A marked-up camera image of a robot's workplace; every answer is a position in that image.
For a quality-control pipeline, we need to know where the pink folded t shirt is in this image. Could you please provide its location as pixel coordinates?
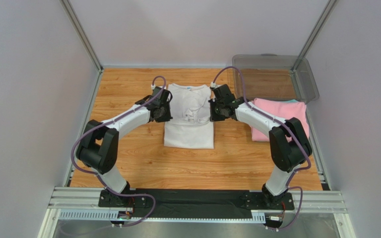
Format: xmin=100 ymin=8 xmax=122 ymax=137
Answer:
xmin=252 ymin=98 xmax=310 ymax=138

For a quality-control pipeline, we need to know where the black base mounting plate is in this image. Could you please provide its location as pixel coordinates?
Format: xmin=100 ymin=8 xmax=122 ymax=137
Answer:
xmin=98 ymin=189 xmax=295 ymax=219

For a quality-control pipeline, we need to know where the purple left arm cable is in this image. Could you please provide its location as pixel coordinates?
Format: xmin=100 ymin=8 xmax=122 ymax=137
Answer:
xmin=70 ymin=75 xmax=167 ymax=229

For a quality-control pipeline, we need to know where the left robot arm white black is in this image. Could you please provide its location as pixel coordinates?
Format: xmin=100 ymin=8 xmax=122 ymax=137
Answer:
xmin=73 ymin=86 xmax=173 ymax=207

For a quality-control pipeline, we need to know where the clear grey plastic bin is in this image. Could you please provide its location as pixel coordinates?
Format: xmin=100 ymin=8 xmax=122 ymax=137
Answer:
xmin=232 ymin=54 xmax=319 ymax=104

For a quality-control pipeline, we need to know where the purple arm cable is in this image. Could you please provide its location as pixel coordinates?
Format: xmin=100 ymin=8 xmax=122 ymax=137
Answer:
xmin=70 ymin=75 xmax=167 ymax=229
xmin=211 ymin=66 xmax=312 ymax=231

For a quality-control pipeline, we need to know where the white t shirt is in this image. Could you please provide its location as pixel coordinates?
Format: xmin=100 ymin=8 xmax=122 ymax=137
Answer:
xmin=164 ymin=83 xmax=214 ymax=149

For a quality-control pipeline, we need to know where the right aluminium frame post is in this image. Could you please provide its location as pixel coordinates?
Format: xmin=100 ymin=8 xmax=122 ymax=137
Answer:
xmin=292 ymin=0 xmax=339 ymax=71

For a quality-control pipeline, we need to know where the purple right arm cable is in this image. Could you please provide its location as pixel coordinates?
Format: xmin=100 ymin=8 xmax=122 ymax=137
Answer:
xmin=211 ymin=66 xmax=312 ymax=231

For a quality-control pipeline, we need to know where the aluminium frame rail front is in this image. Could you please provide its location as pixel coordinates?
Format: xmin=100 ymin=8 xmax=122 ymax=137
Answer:
xmin=38 ymin=187 xmax=355 ymax=238

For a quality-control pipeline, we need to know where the left aluminium frame post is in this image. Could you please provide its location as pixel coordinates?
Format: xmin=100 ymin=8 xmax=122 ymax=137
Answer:
xmin=60 ymin=0 xmax=104 ymax=73

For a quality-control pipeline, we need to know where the teal folded t shirt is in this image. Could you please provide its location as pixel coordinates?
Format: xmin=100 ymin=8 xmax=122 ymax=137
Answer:
xmin=284 ymin=99 xmax=304 ymax=103

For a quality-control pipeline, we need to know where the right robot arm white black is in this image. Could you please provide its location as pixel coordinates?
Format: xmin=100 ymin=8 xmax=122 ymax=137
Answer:
xmin=209 ymin=82 xmax=312 ymax=207

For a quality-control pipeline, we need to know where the aluminium frame post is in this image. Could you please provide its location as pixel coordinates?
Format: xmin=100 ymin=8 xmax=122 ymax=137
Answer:
xmin=60 ymin=0 xmax=104 ymax=73
xmin=292 ymin=0 xmax=339 ymax=71

